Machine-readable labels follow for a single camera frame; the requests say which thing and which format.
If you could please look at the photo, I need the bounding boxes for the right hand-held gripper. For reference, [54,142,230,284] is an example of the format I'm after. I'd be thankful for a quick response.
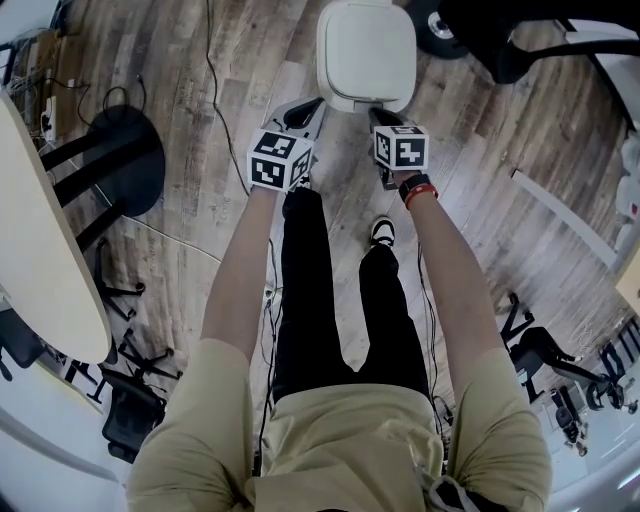
[368,107,430,191]

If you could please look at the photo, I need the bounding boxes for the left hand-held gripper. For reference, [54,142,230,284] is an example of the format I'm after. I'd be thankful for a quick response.
[246,97,327,194]

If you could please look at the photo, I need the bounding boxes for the white pedal trash bin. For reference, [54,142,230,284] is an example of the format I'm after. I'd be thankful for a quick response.
[316,0,419,114]

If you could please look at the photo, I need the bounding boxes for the person's right forearm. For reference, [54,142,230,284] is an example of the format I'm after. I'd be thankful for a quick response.
[399,172,507,364]

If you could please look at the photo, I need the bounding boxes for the person's left forearm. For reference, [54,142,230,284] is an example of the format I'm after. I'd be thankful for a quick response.
[199,185,290,361]

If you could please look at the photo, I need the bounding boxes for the black smartwatch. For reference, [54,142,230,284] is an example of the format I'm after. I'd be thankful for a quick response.
[397,172,433,199]

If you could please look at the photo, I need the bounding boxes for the person's right shoe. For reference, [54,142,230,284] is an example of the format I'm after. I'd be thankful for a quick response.
[370,215,397,249]

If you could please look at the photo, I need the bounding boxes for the black hanging bag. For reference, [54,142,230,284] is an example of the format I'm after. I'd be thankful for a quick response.
[492,27,534,85]

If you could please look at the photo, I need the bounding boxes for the person's black trousers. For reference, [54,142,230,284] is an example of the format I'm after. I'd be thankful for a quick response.
[272,187,432,408]

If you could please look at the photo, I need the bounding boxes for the black office chair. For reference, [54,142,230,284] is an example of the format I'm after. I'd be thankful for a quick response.
[549,319,640,457]
[0,312,44,384]
[102,327,177,464]
[499,292,584,404]
[92,237,148,324]

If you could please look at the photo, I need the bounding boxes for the white plastic bag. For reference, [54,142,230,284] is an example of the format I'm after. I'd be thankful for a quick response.
[617,134,640,252]

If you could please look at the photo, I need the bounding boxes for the white power strip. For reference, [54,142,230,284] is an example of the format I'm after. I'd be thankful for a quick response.
[38,95,58,143]

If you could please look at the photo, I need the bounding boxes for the cardboard box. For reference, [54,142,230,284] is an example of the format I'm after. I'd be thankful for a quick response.
[10,28,69,97]

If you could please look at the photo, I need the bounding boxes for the round beige table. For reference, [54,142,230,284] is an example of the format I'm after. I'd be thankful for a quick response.
[0,89,112,365]

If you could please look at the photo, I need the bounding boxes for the person's beige shirt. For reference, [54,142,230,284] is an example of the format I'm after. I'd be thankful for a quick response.
[124,337,554,512]

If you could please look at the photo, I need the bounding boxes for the red bracelet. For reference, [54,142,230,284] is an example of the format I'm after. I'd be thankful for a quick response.
[404,185,441,212]

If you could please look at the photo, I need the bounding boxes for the black floor cable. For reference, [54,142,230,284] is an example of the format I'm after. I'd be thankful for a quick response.
[205,0,242,167]

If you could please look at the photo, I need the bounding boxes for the black pedestal fan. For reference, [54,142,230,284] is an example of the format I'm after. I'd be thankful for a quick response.
[49,104,167,231]

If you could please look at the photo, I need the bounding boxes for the left hand-held gripper cable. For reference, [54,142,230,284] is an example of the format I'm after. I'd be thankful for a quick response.
[251,238,284,479]

